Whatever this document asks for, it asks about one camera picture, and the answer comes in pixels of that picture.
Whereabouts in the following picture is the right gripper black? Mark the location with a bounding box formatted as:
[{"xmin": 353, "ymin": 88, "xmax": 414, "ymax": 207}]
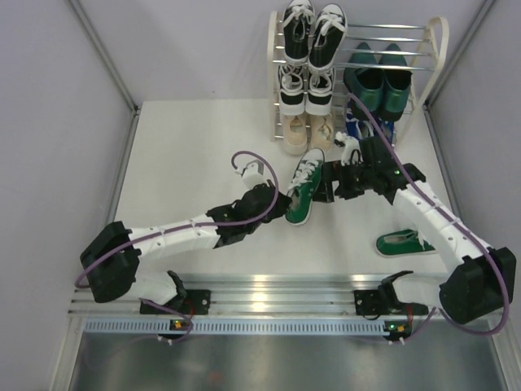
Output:
[{"xmin": 313, "ymin": 159, "xmax": 375, "ymax": 204}]

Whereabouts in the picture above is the green sneaker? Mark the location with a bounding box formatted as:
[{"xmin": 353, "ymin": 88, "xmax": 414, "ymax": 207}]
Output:
[
  {"xmin": 375, "ymin": 229, "xmax": 435, "ymax": 257},
  {"xmin": 285, "ymin": 147, "xmax": 325, "ymax": 226}
]

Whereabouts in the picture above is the blue sneaker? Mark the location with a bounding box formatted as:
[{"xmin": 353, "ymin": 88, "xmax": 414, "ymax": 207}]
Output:
[
  {"xmin": 345, "ymin": 105, "xmax": 374, "ymax": 140},
  {"xmin": 378, "ymin": 118, "xmax": 396, "ymax": 147}
]

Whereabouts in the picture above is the beige lace sneaker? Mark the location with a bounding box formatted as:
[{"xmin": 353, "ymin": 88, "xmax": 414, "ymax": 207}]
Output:
[
  {"xmin": 309, "ymin": 114, "xmax": 335, "ymax": 161},
  {"xmin": 281, "ymin": 113, "xmax": 308, "ymax": 156}
]

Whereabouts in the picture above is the black white sneaker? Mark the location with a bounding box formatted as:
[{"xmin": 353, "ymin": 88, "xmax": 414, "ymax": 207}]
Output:
[
  {"xmin": 305, "ymin": 67, "xmax": 335, "ymax": 116},
  {"xmin": 277, "ymin": 64, "xmax": 304, "ymax": 116}
]

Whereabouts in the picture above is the dark green leather shoe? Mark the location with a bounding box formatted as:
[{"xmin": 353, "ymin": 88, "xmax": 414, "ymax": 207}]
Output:
[
  {"xmin": 379, "ymin": 43, "xmax": 412, "ymax": 121},
  {"xmin": 343, "ymin": 42, "xmax": 383, "ymax": 115}
]

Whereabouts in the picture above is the black low sneaker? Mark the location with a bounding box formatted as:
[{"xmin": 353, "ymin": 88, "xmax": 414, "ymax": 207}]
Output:
[
  {"xmin": 282, "ymin": 0, "xmax": 315, "ymax": 65},
  {"xmin": 308, "ymin": 3, "xmax": 348, "ymax": 73}
]

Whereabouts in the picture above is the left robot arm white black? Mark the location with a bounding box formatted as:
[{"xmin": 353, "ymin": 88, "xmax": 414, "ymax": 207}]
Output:
[{"xmin": 80, "ymin": 183, "xmax": 291, "ymax": 314}]

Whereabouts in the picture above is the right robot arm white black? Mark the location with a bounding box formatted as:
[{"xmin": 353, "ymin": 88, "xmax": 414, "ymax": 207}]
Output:
[{"xmin": 313, "ymin": 137, "xmax": 516, "ymax": 325}]

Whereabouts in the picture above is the cream metal shoe shelf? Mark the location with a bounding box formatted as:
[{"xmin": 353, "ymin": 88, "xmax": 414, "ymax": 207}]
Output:
[{"xmin": 267, "ymin": 11, "xmax": 449, "ymax": 144}]

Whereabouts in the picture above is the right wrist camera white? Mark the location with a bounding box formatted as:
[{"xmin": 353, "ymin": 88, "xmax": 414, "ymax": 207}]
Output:
[{"xmin": 334, "ymin": 132, "xmax": 360, "ymax": 166}]

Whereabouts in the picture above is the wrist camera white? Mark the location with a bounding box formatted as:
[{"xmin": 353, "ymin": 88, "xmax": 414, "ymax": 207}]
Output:
[
  {"xmin": 334, "ymin": 132, "xmax": 360, "ymax": 166},
  {"xmin": 235, "ymin": 160, "xmax": 265, "ymax": 190}
]

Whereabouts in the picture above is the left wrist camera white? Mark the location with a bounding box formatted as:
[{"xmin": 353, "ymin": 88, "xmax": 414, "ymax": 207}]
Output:
[{"xmin": 235, "ymin": 160, "xmax": 265, "ymax": 190}]

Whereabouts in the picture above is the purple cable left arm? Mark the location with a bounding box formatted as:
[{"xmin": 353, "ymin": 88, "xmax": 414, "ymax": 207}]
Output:
[{"xmin": 73, "ymin": 150, "xmax": 280, "ymax": 343}]

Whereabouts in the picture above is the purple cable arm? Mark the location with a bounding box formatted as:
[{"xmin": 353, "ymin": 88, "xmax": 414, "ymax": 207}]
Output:
[
  {"xmin": 348, "ymin": 94, "xmax": 514, "ymax": 343},
  {"xmin": 73, "ymin": 150, "xmax": 280, "ymax": 343}
]

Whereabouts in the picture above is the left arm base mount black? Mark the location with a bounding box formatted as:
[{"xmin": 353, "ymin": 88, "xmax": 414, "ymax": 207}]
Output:
[{"xmin": 139, "ymin": 289, "xmax": 212, "ymax": 315}]

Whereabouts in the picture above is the aluminium rail base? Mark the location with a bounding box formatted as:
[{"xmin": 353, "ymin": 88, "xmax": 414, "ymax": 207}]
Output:
[{"xmin": 68, "ymin": 272, "xmax": 508, "ymax": 323}]

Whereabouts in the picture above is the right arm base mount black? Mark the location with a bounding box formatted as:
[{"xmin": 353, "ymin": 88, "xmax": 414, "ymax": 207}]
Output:
[{"xmin": 353, "ymin": 289, "xmax": 407, "ymax": 320}]

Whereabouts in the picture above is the perforated cable duct grey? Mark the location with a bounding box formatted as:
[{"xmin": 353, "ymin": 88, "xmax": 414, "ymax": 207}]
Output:
[{"xmin": 84, "ymin": 318, "xmax": 410, "ymax": 336}]

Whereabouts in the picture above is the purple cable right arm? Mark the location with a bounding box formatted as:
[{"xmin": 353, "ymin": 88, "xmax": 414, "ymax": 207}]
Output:
[{"xmin": 348, "ymin": 94, "xmax": 514, "ymax": 343}]

